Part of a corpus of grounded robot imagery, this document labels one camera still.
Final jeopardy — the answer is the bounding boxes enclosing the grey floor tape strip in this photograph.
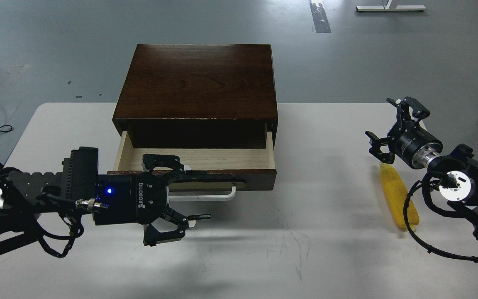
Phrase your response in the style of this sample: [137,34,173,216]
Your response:
[309,0,332,34]

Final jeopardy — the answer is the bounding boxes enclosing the white table leg base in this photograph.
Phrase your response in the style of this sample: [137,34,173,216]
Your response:
[356,0,427,12]

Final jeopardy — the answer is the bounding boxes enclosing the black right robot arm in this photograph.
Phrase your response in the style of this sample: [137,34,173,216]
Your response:
[365,97,478,262]

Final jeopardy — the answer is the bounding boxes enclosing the dark wooden drawer cabinet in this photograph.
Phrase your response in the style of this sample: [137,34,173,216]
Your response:
[112,44,278,148]

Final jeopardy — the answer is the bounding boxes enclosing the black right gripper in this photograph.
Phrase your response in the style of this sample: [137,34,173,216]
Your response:
[365,96,443,169]

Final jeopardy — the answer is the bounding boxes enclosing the yellow corn cob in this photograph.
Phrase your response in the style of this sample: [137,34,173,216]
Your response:
[379,162,408,230]

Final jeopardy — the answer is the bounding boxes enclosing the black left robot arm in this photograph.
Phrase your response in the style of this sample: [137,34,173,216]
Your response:
[0,147,211,259]

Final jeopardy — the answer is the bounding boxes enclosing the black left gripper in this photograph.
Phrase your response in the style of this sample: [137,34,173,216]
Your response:
[93,154,212,246]

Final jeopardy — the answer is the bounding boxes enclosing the wooden drawer with white handle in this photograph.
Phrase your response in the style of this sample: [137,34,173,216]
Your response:
[108,130,277,202]

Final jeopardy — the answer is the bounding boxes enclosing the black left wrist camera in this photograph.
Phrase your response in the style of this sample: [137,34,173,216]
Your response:
[61,147,98,200]

